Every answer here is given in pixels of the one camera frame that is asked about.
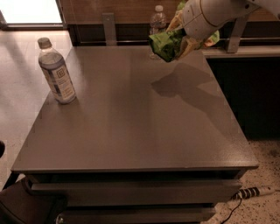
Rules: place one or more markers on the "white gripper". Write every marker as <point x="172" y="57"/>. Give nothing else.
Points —
<point x="200" y="21"/>

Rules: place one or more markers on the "green rice chip bag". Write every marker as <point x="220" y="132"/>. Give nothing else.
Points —
<point x="166" y="44"/>

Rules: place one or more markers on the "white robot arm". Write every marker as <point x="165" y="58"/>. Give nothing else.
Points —
<point x="273" y="6"/>

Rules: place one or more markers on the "clear water bottle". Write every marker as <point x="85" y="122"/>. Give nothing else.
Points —
<point x="158" y="20"/>

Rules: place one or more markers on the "labelled drink bottle grey cap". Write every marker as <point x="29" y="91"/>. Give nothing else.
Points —
<point x="55" y="70"/>

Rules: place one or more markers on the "upper grey drawer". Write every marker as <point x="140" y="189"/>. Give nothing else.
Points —
<point x="143" y="193"/>

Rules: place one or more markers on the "grey drawer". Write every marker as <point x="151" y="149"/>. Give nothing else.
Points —
<point x="176" y="215"/>
<point x="143" y="193"/>

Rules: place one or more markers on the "white power strip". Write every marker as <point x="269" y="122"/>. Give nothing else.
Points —
<point x="252" y="192"/>

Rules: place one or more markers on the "lower grey drawer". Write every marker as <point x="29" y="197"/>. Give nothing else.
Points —
<point x="176" y="215"/>

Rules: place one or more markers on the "dark object bottom left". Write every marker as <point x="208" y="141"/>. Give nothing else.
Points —
<point x="20" y="205"/>

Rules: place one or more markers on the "right metal bracket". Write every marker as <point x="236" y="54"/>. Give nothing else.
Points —
<point x="236" y="34"/>

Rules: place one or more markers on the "metal bracket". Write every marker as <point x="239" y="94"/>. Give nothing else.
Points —
<point x="109" y="28"/>
<point x="236" y="34"/>

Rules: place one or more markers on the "left metal bracket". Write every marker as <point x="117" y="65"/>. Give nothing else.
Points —
<point x="109" y="28"/>

